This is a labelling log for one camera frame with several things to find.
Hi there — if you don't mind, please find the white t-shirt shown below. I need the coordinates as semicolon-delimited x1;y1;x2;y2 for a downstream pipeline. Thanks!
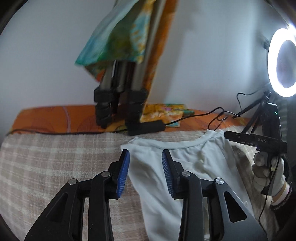
121;131;254;240

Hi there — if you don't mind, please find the right gloved hand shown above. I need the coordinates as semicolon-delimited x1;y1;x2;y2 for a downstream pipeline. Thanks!
252;152;286;197

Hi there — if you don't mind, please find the plaid beige bed blanket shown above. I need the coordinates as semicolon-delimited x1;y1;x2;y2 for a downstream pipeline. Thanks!
0;126;280;241

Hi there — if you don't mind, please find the folded silver tripod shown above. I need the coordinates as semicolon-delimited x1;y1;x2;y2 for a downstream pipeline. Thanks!
94;1;166;129

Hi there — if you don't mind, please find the orange leaf-pattern bed sheet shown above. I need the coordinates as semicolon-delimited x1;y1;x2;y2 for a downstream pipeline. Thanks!
10;104;249;133

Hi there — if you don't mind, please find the colourful floral scarf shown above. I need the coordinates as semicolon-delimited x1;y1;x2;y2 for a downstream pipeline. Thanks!
75;0;195;128

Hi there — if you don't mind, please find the black ring light tripod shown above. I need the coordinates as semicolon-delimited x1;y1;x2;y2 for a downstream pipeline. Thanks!
233;90;272;134

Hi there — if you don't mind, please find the black power cable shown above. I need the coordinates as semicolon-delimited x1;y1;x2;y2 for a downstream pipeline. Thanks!
5;86;273;137

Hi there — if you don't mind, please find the right forearm with bracelets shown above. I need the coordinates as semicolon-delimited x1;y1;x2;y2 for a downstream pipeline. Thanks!
269;182;292;210

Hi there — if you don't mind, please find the black cable inline adapter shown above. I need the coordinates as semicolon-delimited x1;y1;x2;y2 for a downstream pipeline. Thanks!
127;120;166;136

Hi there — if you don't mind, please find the bright ring light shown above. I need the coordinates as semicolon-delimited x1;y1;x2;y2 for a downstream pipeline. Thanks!
267;25;295;97

